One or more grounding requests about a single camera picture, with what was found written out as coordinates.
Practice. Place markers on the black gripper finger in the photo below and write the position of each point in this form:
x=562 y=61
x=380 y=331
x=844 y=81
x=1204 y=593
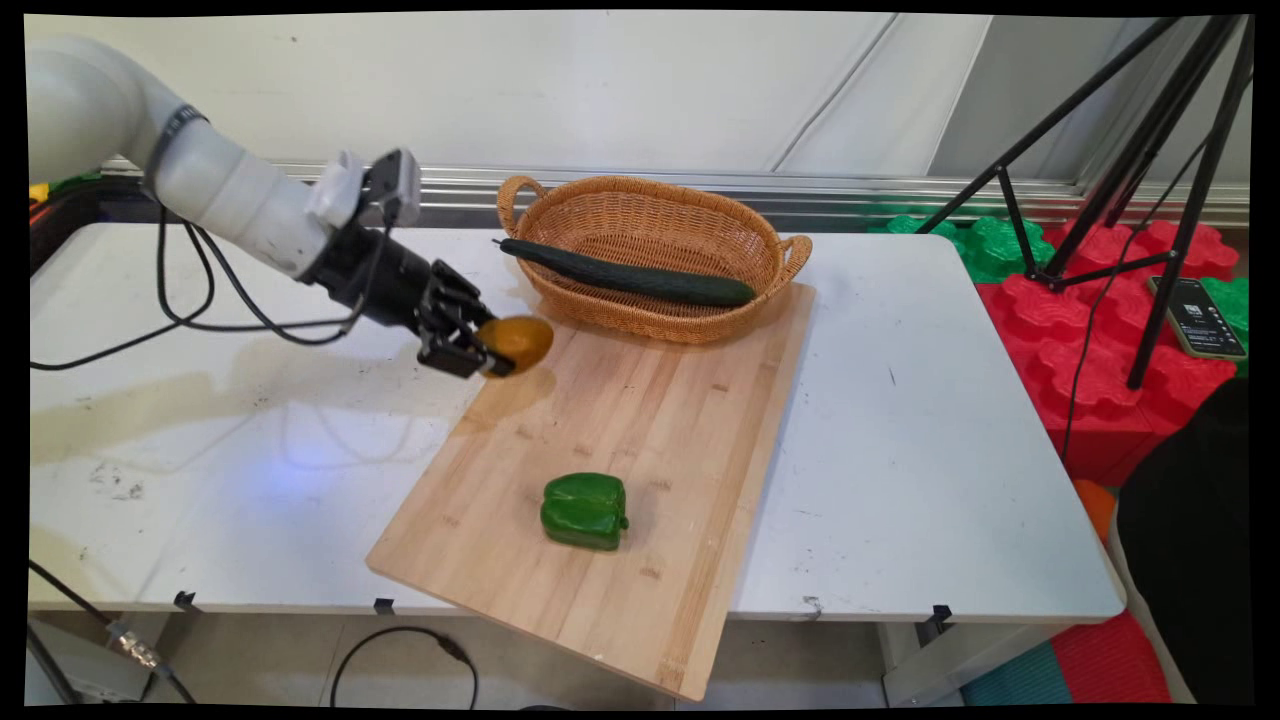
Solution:
x=462 y=292
x=455 y=348

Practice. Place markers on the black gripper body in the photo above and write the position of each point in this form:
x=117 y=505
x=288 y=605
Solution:
x=375 y=275

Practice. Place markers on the orange yellow round fruit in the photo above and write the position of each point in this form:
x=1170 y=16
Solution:
x=520 y=340

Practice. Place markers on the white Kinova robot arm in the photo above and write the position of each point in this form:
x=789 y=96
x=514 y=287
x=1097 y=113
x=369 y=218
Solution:
x=220 y=185

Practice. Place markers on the long dark green cucumber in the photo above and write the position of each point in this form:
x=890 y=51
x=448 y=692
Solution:
x=640 y=280

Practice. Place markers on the light wooden cutting board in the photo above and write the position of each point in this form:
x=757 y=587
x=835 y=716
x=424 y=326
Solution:
x=620 y=420

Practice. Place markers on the green bell pepper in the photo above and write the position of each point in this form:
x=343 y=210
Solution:
x=585 y=512

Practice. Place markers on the green foam floor tile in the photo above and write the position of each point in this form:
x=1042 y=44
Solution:
x=985 y=245

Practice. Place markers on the white table leg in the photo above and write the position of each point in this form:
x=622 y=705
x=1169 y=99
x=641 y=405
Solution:
x=950 y=660

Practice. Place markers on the teal floor mat tile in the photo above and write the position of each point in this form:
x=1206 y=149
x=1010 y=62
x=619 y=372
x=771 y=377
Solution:
x=1015 y=680

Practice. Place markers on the red floor mat tile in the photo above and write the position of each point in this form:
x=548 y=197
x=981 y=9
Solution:
x=1110 y=665

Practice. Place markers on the smartphone with lit screen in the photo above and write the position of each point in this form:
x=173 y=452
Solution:
x=1198 y=318

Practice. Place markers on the large black rounded object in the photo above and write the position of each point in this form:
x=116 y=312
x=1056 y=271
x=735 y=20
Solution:
x=1190 y=560

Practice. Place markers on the small green foam tile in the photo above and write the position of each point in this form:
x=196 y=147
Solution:
x=1232 y=320

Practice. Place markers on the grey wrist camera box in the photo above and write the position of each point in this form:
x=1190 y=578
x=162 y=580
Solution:
x=395 y=185

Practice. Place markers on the aluminium rail along wall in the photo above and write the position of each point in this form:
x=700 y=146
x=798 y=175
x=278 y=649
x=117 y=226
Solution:
x=850 y=190

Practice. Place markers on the black camera tripod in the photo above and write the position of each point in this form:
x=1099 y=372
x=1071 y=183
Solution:
x=1150 y=140

